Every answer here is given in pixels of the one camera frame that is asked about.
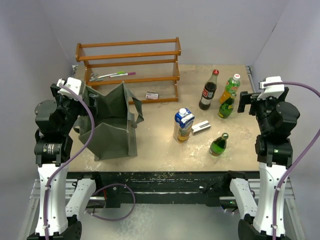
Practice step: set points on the white stapler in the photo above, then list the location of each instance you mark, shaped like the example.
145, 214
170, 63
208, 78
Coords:
200, 127

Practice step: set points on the green glass bottle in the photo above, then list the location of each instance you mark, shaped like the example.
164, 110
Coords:
226, 108
219, 145

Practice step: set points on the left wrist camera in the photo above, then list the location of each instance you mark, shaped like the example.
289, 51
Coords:
73, 84

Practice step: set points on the wooden shelf rack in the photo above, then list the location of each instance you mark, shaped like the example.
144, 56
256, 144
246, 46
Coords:
154, 61

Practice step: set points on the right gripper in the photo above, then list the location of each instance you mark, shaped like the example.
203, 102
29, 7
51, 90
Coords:
246, 98

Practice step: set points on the cola glass bottle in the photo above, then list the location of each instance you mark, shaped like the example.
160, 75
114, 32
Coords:
209, 91

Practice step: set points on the green canvas bag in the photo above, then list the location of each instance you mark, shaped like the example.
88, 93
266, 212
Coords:
118, 114

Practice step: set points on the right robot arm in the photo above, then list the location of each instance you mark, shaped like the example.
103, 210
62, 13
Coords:
276, 118

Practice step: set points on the magenta capped marker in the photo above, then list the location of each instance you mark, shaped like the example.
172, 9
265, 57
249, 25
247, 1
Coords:
122, 74

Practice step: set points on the orange soda plastic bottle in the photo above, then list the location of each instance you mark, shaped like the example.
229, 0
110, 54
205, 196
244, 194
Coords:
231, 87

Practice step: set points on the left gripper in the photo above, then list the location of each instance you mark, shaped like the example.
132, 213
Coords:
64, 98

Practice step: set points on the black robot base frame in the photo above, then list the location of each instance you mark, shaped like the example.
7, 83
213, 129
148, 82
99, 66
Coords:
210, 188

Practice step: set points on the red white small box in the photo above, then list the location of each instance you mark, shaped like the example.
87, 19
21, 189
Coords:
151, 95

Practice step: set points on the green glass bottle rear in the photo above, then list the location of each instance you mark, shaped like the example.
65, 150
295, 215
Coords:
226, 108

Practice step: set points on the blue juice carton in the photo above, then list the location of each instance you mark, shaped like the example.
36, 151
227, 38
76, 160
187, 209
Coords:
183, 122

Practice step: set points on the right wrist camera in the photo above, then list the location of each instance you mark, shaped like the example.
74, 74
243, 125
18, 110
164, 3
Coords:
271, 87

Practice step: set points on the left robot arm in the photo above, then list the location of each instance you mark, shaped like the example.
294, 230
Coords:
60, 219

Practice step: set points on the green glass bottle front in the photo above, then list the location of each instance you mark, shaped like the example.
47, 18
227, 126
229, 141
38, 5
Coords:
219, 145

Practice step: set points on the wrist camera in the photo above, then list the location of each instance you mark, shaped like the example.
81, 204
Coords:
271, 87
73, 84

